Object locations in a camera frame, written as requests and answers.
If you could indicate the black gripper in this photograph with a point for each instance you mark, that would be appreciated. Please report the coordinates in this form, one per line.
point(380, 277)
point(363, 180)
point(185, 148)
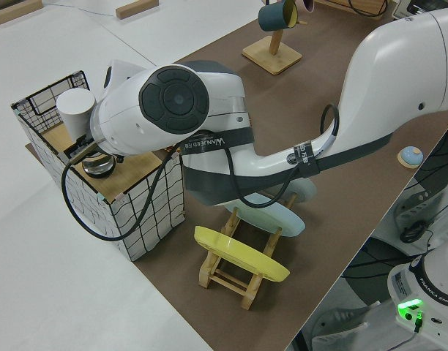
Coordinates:
point(81, 144)

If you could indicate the yellow plate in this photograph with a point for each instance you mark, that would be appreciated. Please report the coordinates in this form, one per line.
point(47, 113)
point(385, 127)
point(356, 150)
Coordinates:
point(238, 256)

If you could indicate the wooden plate rack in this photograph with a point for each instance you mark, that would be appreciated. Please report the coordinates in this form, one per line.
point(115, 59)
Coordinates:
point(227, 283)

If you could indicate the grey plate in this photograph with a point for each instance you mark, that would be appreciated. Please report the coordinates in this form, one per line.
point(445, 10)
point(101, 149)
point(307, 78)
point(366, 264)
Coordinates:
point(306, 190)

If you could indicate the dark blue ceramic mug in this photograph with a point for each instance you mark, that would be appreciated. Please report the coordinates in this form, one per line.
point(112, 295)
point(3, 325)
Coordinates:
point(273, 16)

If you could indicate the brown table mat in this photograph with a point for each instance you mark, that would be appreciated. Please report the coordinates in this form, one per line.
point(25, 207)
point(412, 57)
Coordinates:
point(319, 248)

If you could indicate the wooden cabinet box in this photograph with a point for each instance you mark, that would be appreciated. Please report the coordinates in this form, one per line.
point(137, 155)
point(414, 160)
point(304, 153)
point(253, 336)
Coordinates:
point(334, 5)

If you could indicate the wooden mug tree rack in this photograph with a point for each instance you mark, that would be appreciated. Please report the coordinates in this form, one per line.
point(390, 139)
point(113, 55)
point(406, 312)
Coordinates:
point(271, 58)

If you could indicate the wooden stepped shelf insert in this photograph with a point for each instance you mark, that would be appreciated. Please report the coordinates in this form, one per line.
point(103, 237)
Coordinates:
point(132, 172)

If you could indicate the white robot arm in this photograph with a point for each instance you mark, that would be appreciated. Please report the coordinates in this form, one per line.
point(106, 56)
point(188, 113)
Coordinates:
point(392, 73)

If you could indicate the white thermos cup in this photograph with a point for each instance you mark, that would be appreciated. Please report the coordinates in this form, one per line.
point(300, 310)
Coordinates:
point(75, 109)

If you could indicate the light blue plate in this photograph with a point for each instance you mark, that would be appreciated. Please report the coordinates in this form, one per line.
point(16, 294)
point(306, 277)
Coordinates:
point(282, 223)

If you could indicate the wooden block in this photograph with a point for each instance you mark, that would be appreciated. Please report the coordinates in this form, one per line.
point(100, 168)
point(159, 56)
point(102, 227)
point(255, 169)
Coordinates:
point(15, 11)
point(136, 9)

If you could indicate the blue bell on wooden base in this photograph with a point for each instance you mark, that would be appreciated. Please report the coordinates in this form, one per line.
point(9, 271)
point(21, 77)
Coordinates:
point(410, 157)

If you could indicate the white toaster oven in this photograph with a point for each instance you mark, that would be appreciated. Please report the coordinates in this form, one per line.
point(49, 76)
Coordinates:
point(407, 9)

